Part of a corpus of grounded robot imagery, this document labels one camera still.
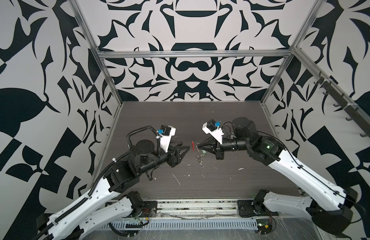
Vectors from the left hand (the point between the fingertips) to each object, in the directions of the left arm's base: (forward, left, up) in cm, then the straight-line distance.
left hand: (187, 142), depth 59 cm
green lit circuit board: (-26, -36, -35) cm, 56 cm away
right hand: (-1, -5, -2) cm, 6 cm away
